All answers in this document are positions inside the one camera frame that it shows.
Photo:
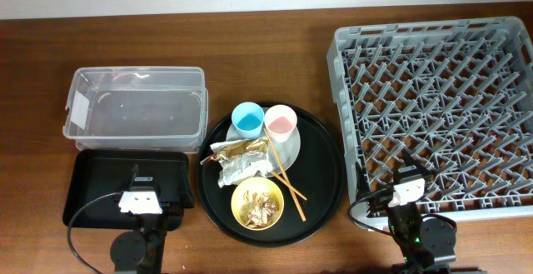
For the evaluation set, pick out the wooden chopstick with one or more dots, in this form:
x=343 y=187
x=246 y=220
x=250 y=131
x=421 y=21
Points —
x=288 y=184
x=285 y=176

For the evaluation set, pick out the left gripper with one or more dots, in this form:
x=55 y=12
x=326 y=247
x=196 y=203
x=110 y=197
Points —
x=134 y=170

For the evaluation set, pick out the pink cup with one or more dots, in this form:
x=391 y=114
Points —
x=280 y=122

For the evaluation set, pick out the blue cup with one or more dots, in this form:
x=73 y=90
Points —
x=248 y=119

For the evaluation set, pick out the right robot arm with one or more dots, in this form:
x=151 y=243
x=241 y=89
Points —
x=426 y=241

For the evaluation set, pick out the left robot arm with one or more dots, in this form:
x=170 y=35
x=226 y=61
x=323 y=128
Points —
x=140 y=250

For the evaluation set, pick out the clear plastic bin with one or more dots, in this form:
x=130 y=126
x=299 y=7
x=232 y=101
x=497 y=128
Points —
x=142 y=108

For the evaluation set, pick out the grey plate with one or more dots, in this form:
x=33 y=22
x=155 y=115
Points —
x=288 y=151

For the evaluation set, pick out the black rectangular tray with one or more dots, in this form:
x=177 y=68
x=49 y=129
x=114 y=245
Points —
x=100 y=172

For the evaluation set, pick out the yellow bowl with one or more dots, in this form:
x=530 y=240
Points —
x=255 y=184

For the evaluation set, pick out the grey dishwasher rack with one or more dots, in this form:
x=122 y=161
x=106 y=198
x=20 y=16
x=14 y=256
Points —
x=457 y=95

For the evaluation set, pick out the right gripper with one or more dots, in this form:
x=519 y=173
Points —
x=409 y=161

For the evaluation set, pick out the white napkin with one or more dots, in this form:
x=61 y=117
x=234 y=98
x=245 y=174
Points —
x=239 y=169

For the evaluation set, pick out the food scraps and rice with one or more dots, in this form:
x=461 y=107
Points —
x=259 y=210

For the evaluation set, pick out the round black serving tray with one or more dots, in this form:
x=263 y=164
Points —
x=319 y=172

